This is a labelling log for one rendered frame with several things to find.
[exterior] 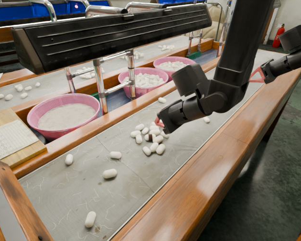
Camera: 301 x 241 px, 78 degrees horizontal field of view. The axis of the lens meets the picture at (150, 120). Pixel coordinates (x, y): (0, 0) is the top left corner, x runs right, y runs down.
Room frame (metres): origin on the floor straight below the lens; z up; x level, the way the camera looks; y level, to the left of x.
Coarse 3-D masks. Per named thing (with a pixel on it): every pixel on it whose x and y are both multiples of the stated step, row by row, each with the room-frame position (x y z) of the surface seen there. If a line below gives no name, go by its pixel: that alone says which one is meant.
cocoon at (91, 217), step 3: (90, 213) 0.21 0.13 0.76; (93, 213) 0.21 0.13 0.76; (87, 216) 0.21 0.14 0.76; (90, 216) 0.21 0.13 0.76; (93, 216) 0.21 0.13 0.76; (87, 219) 0.20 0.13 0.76; (90, 219) 0.20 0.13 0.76; (93, 219) 0.20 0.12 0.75; (87, 222) 0.19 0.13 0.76; (90, 222) 0.19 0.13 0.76; (93, 222) 0.20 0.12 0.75; (87, 225) 0.19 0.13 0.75; (90, 225) 0.19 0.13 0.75
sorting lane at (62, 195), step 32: (256, 64) 1.22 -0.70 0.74; (192, 96) 0.78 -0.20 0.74; (128, 128) 0.54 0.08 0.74; (160, 128) 0.54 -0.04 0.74; (192, 128) 0.54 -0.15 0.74; (64, 160) 0.38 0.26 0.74; (96, 160) 0.38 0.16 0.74; (128, 160) 0.38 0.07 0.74; (160, 160) 0.38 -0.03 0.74; (32, 192) 0.28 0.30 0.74; (64, 192) 0.28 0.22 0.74; (96, 192) 0.28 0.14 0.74; (128, 192) 0.28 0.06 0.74; (64, 224) 0.20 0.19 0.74; (96, 224) 0.20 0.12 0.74
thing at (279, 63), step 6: (270, 60) 0.68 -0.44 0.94; (276, 60) 0.65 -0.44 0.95; (282, 60) 0.63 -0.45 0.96; (264, 66) 0.63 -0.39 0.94; (270, 66) 0.65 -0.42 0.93; (276, 66) 0.63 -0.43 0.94; (282, 66) 0.62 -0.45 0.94; (270, 72) 0.63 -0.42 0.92; (276, 72) 0.63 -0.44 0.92; (282, 72) 0.62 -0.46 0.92; (270, 78) 0.61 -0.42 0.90
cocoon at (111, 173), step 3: (105, 171) 0.33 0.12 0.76; (108, 171) 0.33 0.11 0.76; (111, 171) 0.33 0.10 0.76; (114, 171) 0.33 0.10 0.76; (105, 174) 0.32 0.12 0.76; (108, 174) 0.32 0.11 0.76; (111, 174) 0.32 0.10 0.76; (114, 174) 0.32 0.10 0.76; (105, 177) 0.31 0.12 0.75; (108, 177) 0.32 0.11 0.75
